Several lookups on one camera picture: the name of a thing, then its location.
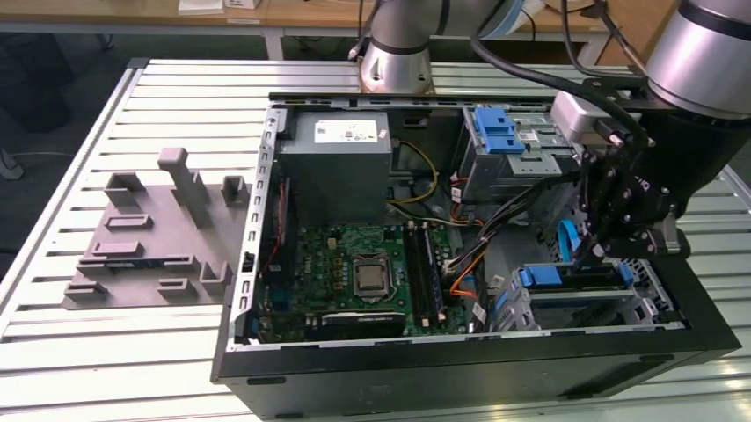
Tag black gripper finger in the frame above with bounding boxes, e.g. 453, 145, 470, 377
577, 215, 659, 270
577, 148, 639, 266

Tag blue data wire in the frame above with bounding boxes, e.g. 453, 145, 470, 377
555, 218, 605, 270

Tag hard disk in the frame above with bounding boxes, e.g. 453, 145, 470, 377
515, 262, 633, 294

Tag metal disk bay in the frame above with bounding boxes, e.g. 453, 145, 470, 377
485, 258, 676, 333

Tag metal optical drive cage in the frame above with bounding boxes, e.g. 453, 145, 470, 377
456, 105, 588, 203

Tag blue plastic cage latch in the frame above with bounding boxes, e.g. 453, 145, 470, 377
474, 107, 529, 155

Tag wooden cabinet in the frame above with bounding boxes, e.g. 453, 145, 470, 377
597, 0, 681, 71

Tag RAM stick in slot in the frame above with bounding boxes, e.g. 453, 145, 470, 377
420, 226, 445, 320

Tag brown cardboard piece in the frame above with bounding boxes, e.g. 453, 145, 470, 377
541, 0, 607, 18

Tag CPU socket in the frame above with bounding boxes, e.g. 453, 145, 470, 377
348, 252, 394, 304

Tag silver CPU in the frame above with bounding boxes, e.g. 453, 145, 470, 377
354, 263, 388, 291

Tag grey power supply unit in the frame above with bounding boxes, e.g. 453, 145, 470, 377
274, 109, 394, 225

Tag black open PC case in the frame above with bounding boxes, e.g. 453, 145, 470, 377
209, 91, 741, 419

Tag green motherboard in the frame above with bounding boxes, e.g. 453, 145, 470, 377
250, 222, 470, 344

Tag black graphics card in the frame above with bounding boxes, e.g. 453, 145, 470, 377
304, 309, 406, 340

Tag grey parts rack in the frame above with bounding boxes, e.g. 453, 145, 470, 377
61, 147, 257, 311

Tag RAM stick on rack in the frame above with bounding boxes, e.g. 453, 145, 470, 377
104, 259, 162, 270

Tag grey stand foot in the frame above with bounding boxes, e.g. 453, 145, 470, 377
0, 149, 24, 179

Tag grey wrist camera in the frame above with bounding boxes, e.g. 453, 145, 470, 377
648, 219, 691, 258

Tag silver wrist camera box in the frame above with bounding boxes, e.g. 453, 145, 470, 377
551, 90, 609, 144

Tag black wire bundle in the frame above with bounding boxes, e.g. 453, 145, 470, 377
444, 173, 581, 273

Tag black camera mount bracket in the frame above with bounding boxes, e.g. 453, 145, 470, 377
580, 76, 669, 111

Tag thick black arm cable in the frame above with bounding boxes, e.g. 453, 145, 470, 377
472, 0, 653, 146

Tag yellow wires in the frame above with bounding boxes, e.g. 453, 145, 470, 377
385, 139, 440, 206

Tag orange red wires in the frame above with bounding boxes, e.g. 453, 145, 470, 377
448, 248, 492, 298

